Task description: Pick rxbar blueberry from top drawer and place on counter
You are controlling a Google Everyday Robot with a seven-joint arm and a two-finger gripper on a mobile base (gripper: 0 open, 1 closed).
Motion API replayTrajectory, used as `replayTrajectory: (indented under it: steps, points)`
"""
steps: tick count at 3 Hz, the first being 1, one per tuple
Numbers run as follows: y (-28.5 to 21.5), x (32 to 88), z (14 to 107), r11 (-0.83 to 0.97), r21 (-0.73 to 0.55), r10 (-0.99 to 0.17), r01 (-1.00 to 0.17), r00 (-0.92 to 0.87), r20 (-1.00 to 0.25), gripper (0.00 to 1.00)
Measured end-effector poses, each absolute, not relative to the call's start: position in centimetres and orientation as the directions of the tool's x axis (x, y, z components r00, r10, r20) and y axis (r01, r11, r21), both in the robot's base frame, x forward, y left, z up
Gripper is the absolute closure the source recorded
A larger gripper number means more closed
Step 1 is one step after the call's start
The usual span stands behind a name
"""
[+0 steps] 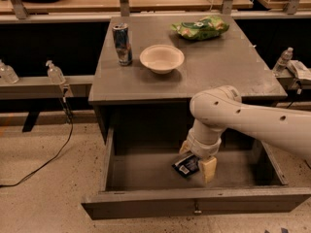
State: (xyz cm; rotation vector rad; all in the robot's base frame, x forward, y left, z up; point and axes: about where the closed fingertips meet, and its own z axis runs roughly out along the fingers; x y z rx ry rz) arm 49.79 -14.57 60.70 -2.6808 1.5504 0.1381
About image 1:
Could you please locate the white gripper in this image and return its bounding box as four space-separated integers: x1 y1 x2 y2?
179 119 224 183

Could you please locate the dark blue rxbar wrapper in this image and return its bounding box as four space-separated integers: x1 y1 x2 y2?
172 154 199 178

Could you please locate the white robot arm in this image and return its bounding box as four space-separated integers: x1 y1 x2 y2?
180 85 311 183

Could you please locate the small metal drawer knob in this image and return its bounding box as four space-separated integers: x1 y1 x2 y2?
193 202 202 216

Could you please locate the open grey top drawer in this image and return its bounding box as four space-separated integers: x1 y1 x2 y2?
82 114 311 219

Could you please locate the grey cabinet with counter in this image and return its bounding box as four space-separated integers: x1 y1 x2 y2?
88 14 287 135

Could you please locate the white paper bowl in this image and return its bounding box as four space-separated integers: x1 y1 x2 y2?
140 45 185 74

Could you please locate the clear plastic water bottle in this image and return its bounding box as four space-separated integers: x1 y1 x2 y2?
272 48 294 77

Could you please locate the green chip bag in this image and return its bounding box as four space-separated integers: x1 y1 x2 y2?
171 16 229 41

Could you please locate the white paper box right shelf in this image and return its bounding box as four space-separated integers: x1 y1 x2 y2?
288 60 311 81

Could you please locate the blue silver drink can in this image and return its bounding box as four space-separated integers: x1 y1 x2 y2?
112 23 132 66

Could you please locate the clear pump sanitizer bottle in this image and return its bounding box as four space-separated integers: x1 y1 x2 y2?
46 60 65 84

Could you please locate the grey low shelf left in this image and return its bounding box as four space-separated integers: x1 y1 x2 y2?
0 75 94 100

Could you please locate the clear bottle at left edge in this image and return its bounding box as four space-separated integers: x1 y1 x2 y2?
0 59 19 83

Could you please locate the black floor cable left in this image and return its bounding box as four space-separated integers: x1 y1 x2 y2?
0 87 75 188

